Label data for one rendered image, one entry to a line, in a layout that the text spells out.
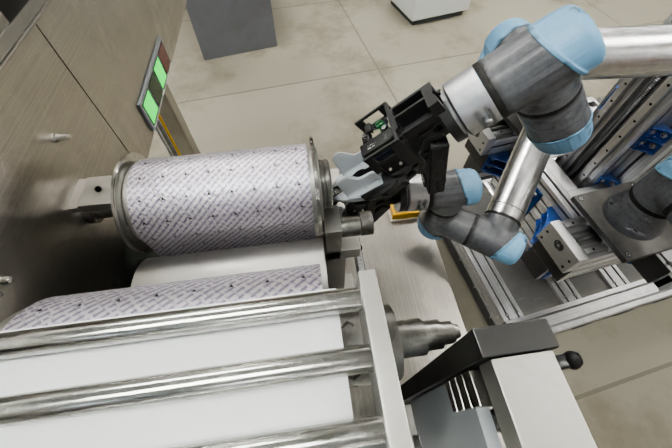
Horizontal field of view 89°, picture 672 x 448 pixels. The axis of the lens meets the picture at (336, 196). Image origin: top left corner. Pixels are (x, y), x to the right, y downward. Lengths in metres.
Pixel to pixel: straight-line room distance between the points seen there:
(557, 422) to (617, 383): 1.81
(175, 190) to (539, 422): 0.43
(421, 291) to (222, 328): 0.65
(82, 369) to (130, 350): 0.03
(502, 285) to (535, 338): 1.44
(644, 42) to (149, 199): 0.72
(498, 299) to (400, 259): 0.88
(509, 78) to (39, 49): 0.57
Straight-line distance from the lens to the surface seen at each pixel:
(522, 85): 0.43
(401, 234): 0.89
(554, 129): 0.51
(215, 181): 0.47
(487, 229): 0.77
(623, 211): 1.23
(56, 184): 0.56
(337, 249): 0.58
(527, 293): 1.75
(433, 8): 3.60
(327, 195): 0.49
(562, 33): 0.44
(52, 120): 0.58
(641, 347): 2.19
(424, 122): 0.43
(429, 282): 0.85
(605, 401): 2.01
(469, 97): 0.43
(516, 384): 0.25
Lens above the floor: 1.66
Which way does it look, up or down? 55 degrees down
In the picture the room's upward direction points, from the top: straight up
